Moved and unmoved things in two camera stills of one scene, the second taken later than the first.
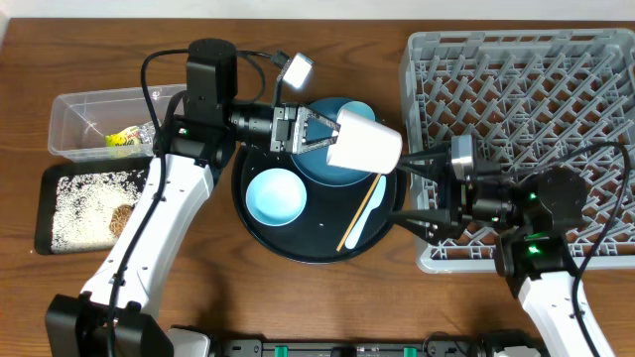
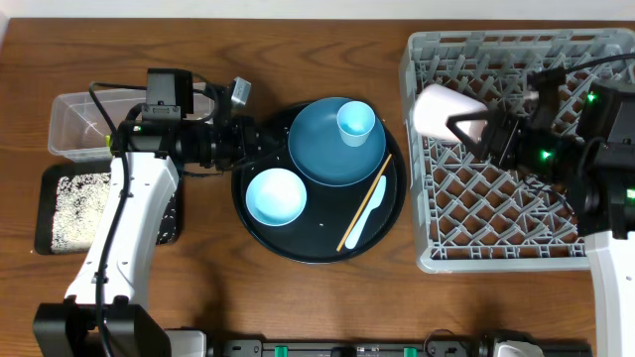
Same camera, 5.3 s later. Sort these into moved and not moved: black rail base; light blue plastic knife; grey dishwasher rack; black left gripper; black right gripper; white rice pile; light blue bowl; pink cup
Moved: black right gripper; pink cup; black left gripper
Not moved: light blue bowl; white rice pile; grey dishwasher rack; light blue plastic knife; black rail base
